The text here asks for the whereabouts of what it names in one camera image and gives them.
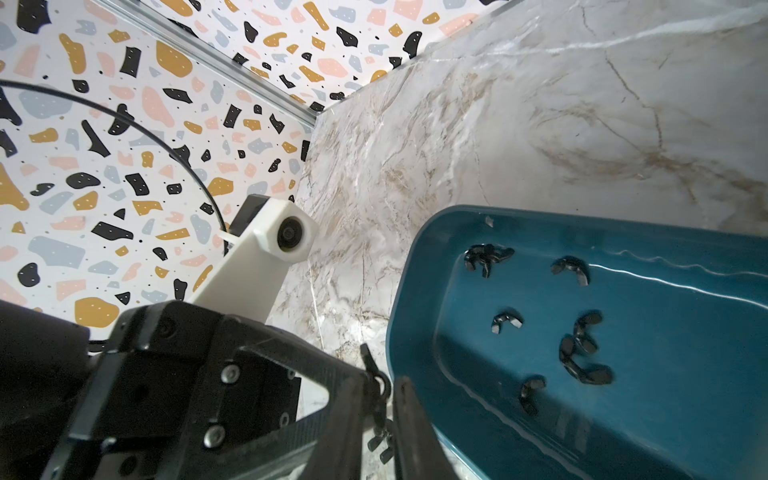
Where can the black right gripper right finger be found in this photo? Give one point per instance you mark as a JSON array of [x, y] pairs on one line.
[[418, 452]]

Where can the pile of black wing nuts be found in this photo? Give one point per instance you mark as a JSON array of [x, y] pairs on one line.
[[536, 340]]

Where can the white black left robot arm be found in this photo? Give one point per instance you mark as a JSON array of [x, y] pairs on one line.
[[45, 363]]

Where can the teal plastic storage box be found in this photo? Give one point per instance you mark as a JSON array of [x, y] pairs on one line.
[[684, 331]]

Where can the aluminium corner profile left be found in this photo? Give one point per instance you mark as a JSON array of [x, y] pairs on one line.
[[162, 28]]

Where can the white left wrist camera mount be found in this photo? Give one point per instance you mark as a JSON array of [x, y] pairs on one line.
[[266, 237]]

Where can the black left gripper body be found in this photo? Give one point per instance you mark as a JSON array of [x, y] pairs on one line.
[[182, 392]]

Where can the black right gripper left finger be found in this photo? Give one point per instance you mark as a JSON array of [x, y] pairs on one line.
[[338, 452]]

